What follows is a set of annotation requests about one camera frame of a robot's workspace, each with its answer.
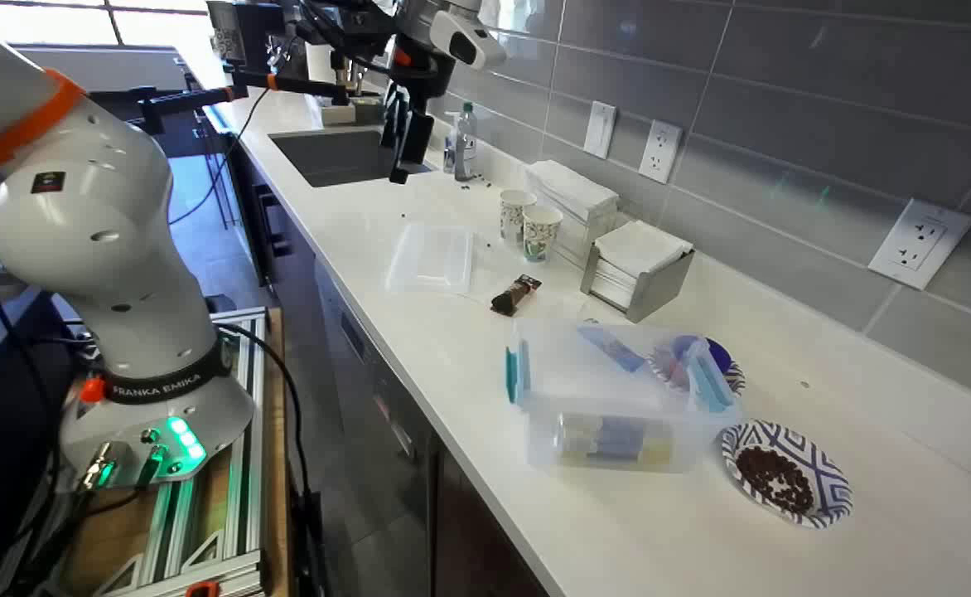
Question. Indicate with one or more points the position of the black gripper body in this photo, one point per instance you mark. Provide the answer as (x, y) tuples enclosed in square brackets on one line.
[(406, 128)]

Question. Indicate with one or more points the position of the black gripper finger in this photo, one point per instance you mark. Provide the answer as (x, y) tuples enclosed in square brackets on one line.
[(398, 173)]

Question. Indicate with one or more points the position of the blue lidded tin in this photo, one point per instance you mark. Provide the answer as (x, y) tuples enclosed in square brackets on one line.
[(673, 364)]

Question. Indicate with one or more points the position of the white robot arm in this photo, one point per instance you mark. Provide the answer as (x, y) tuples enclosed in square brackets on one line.
[(85, 213)]

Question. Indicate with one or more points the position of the clear plastic tote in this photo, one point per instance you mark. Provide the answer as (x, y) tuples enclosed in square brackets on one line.
[(551, 374)]

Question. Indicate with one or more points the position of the paper bowl of coffee beans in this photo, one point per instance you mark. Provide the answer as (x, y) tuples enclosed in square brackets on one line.
[(788, 471)]

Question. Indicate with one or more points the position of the plastic water bottle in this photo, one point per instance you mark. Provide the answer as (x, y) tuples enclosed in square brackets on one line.
[(467, 144)]

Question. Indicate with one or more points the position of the countertop sink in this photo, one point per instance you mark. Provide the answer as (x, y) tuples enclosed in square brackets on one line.
[(338, 156)]

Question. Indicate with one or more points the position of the far patterned paper cup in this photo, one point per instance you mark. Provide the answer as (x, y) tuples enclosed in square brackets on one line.
[(511, 213)]

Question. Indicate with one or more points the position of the patterned paper cup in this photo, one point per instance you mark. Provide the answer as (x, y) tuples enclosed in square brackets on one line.
[(537, 233), (511, 213)]

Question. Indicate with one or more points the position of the near patterned paper cup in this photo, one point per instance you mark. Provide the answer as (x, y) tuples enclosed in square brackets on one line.
[(537, 233)]

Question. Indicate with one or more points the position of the dark chocolate bar wrapper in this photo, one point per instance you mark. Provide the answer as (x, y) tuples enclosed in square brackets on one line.
[(516, 294)]

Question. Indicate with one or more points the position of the white paper towel holder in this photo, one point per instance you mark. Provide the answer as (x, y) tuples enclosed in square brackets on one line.
[(587, 201)]

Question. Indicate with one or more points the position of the far white outlet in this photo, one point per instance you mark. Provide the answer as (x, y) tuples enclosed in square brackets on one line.
[(597, 128)]

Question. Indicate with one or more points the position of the white power outlet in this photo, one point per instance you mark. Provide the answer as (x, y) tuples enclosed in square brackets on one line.
[(660, 150)]

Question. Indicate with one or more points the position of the metal napkin dispenser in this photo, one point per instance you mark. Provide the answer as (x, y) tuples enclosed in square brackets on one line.
[(638, 270)]

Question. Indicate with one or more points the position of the blue snack bar wrapper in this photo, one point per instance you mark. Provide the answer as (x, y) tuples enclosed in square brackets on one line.
[(610, 345)]

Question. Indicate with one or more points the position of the yellow blue lemonade can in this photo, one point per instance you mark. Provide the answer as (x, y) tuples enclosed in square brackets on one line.
[(620, 443)]

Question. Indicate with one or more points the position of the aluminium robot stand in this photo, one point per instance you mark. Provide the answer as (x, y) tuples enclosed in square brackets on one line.
[(186, 520)]

